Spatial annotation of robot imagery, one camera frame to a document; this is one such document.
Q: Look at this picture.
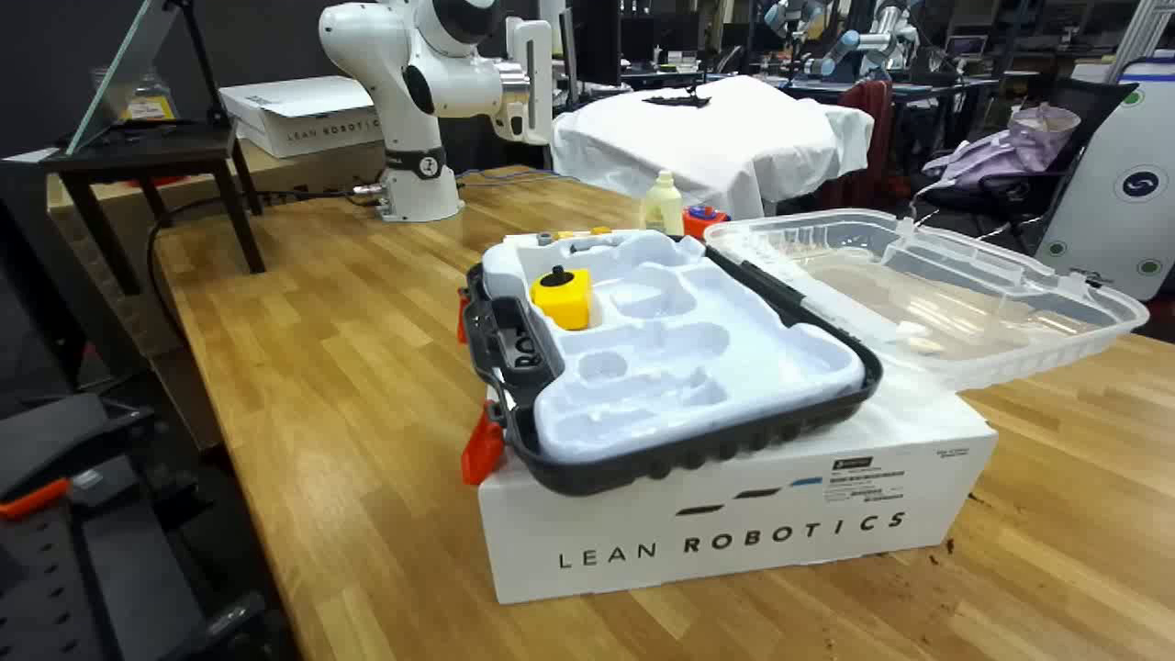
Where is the white flat cardboard box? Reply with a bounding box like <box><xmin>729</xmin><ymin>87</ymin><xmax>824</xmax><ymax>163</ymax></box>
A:
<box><xmin>221</xmin><ymin>75</ymin><xmax>383</xmax><ymax>157</ymax></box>

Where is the white Lean Robotics box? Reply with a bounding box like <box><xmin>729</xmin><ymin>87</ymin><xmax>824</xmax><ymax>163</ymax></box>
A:
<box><xmin>477</xmin><ymin>376</ymin><xmax>996</xmax><ymax>604</ymax></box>

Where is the clear case lid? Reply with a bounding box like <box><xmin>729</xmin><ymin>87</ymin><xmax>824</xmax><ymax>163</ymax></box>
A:
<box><xmin>706</xmin><ymin>207</ymin><xmax>1147</xmax><ymax>393</ymax></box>

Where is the orange case latch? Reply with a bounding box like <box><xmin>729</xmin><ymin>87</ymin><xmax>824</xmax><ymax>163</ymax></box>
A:
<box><xmin>458</xmin><ymin>412</ymin><xmax>504</xmax><ymax>486</ymax></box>

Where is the black side table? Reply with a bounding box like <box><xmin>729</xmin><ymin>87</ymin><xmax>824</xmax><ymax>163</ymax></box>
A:
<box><xmin>47</xmin><ymin>120</ymin><xmax>264</xmax><ymax>295</ymax></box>

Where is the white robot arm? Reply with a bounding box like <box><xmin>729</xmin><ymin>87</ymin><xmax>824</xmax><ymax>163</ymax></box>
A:
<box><xmin>319</xmin><ymin>0</ymin><xmax>553</xmax><ymax>220</ymax></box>

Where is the black chair with clothes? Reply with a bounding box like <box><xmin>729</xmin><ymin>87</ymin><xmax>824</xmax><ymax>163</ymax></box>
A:
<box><xmin>914</xmin><ymin>79</ymin><xmax>1129</xmax><ymax>249</ymax></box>

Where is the white cloth covered table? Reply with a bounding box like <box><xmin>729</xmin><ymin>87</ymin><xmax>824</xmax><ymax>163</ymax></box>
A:
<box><xmin>551</xmin><ymin>79</ymin><xmax>873</xmax><ymax>217</ymax></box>

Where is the white machine housing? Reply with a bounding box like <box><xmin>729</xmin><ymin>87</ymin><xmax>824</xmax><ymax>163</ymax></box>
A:
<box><xmin>1034</xmin><ymin>58</ymin><xmax>1175</xmax><ymax>302</ymax></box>

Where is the yellow block with black knob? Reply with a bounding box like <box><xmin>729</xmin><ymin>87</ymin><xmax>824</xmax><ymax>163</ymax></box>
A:
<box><xmin>529</xmin><ymin>265</ymin><xmax>592</xmax><ymax>330</ymax></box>

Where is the cream squeeze bottle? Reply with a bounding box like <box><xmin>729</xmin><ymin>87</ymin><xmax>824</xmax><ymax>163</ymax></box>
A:
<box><xmin>643</xmin><ymin>173</ymin><xmax>684</xmax><ymax>235</ymax></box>

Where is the orange blue round toy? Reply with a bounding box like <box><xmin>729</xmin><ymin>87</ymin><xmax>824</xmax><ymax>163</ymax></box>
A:
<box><xmin>684</xmin><ymin>207</ymin><xmax>729</xmax><ymax>238</ymax></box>

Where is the black tool case base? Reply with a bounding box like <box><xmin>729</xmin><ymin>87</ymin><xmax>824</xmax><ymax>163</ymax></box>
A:
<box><xmin>462</xmin><ymin>233</ymin><xmax>879</xmax><ymax>496</ymax></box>

